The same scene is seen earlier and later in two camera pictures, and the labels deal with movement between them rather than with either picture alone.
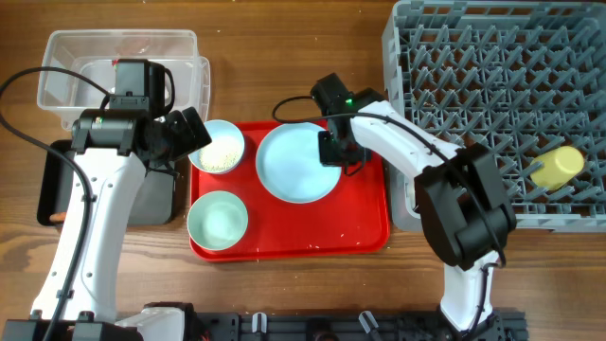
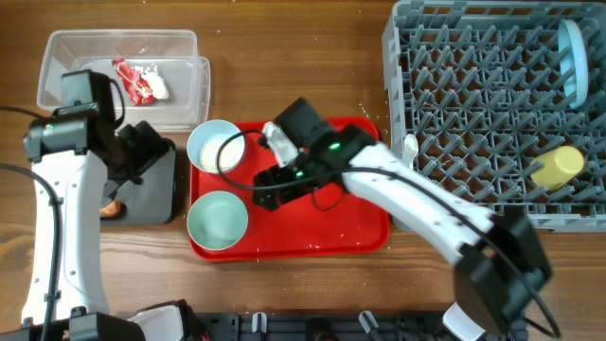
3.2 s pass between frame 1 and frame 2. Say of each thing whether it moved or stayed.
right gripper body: moved
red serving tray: stayed
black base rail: stayed
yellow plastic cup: stayed
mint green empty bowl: stayed
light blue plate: moved
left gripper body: moved
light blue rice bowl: stayed
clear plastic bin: stayed
